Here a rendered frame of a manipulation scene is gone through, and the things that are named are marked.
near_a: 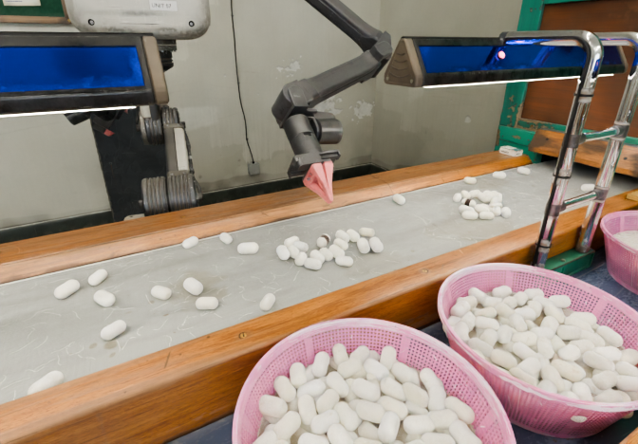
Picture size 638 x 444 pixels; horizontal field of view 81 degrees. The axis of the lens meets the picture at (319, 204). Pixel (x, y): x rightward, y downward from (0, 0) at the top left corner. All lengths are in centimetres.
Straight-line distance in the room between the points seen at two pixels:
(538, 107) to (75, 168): 241
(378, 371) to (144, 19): 94
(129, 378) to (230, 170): 240
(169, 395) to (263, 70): 247
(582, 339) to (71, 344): 68
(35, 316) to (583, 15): 142
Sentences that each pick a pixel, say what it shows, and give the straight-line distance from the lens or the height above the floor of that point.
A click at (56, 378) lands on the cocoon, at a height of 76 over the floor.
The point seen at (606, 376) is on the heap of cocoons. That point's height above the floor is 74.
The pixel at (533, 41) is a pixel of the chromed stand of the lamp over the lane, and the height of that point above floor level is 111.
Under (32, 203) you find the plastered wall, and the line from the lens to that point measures 276.
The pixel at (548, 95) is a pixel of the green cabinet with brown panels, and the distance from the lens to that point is 140.
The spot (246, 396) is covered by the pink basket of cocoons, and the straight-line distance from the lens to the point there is 44.
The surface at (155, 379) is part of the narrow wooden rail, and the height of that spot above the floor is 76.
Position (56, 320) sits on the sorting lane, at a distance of 67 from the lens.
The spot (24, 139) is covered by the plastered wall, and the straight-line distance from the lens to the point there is 266.
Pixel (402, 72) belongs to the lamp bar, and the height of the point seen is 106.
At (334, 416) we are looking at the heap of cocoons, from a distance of 45.
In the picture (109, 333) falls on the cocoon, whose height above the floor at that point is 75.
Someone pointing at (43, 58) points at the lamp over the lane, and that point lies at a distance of 47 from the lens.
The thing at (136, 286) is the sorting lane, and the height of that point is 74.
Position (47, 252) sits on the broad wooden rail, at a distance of 81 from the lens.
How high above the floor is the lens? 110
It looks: 23 degrees down
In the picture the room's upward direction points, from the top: straight up
